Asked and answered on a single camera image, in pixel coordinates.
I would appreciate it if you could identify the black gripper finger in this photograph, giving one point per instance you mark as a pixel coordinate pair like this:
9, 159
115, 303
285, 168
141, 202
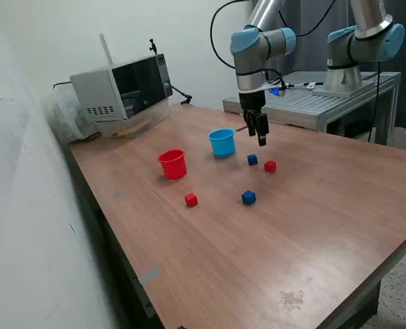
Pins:
263, 130
250, 123

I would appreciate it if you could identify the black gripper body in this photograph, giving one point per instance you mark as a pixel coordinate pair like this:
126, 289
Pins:
252, 101

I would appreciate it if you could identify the blue cube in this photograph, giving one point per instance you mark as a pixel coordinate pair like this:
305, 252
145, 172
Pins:
248, 198
252, 160

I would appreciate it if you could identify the red cube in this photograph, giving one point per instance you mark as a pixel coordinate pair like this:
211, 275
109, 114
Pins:
191, 200
270, 167

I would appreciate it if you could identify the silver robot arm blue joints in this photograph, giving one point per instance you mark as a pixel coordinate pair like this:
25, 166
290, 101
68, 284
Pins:
247, 44

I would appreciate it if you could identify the blue plastic cup bin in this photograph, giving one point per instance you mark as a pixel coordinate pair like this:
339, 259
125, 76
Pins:
222, 145

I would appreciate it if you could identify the red plastic cup bin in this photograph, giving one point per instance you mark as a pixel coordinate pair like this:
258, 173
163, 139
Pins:
172, 168

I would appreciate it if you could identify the black flat strip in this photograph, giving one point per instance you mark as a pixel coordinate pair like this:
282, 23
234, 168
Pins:
241, 129

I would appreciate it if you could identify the aluminium profile robot stand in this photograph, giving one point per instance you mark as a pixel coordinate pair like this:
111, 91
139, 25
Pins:
292, 103

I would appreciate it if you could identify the dark grey curtain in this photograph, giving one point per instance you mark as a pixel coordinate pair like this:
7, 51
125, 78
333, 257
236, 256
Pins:
309, 51

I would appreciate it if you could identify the aluminium base mounting plate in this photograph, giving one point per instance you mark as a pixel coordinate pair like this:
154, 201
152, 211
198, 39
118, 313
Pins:
336, 90

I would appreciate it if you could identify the yellow wooden pieces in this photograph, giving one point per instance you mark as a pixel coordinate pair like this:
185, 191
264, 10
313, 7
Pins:
131, 130

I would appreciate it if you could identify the thin white rod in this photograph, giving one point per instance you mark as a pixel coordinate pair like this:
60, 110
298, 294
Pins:
106, 48

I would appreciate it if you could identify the silver microwave oven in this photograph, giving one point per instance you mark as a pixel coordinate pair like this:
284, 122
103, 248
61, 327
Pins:
93, 89

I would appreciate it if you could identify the translucent plastic bag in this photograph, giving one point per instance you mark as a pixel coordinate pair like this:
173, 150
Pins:
66, 120

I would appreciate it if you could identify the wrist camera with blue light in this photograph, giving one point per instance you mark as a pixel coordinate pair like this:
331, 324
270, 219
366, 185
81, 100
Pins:
276, 90

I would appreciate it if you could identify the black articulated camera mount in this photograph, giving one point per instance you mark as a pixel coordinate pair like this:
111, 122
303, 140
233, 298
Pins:
152, 46

